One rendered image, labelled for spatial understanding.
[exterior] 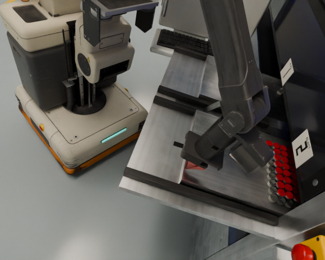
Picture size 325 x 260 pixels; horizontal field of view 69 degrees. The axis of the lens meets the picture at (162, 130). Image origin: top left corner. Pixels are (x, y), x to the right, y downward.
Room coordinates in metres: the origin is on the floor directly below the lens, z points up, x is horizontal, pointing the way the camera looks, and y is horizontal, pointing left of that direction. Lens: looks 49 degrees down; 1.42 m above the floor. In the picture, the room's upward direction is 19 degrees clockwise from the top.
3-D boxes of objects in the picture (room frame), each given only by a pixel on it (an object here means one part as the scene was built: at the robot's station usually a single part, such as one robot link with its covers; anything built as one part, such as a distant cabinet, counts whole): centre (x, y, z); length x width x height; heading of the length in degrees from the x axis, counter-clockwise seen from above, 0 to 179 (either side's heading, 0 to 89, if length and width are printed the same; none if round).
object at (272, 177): (0.43, -0.34, 0.91); 0.18 x 0.02 x 0.05; 1
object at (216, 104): (0.60, -0.08, 0.91); 0.14 x 0.03 x 0.06; 90
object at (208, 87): (0.77, -0.25, 0.90); 0.34 x 0.26 x 0.04; 91
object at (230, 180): (0.43, -0.25, 0.90); 0.34 x 0.26 x 0.04; 91
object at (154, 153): (0.60, -0.18, 0.87); 0.70 x 0.48 x 0.02; 1
